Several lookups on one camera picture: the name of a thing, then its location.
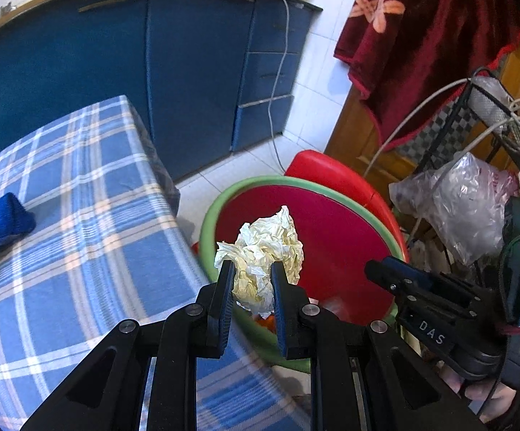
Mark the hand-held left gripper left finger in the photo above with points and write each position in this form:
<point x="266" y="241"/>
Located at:
<point x="226" y="309"/>

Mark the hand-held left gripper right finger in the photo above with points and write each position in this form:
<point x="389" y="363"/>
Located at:
<point x="280" y="314"/>

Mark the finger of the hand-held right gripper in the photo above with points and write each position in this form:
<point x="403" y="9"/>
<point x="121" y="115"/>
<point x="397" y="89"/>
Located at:
<point x="383" y="276"/>
<point x="415" y="276"/>

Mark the orange plastic bag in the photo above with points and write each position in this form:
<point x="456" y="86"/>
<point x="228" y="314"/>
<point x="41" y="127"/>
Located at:
<point x="265" y="322"/>

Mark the red and green basin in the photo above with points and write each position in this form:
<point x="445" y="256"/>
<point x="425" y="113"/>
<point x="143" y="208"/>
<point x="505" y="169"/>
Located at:
<point x="340" y="238"/>

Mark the cream paper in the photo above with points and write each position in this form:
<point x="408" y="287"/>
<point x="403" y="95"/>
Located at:
<point x="264" y="247"/>

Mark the person's right hand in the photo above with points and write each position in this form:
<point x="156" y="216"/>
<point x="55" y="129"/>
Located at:
<point x="493" y="402"/>

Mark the clear plastic bag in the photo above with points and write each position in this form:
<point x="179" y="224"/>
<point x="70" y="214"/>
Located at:
<point x="462" y="206"/>

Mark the red plastic stool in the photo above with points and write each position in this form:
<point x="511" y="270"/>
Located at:
<point x="331" y="170"/>

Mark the wooden door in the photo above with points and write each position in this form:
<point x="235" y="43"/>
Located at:
<point x="354" y="134"/>

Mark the black and white checkered cloth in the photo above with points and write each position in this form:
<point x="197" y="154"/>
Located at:
<point x="448" y="128"/>

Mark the blue plaid tablecloth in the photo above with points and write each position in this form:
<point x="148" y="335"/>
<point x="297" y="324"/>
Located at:
<point x="84" y="215"/>

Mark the maroon patterned towel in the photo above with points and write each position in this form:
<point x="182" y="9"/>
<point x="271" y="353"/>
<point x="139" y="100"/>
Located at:
<point x="421" y="40"/>

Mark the blue knitted cloth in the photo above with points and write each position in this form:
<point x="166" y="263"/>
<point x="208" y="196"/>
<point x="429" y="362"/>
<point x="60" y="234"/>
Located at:
<point x="1" y="222"/>

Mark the blue kitchen cabinet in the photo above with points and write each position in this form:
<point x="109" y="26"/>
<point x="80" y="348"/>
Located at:
<point x="188" y="54"/>

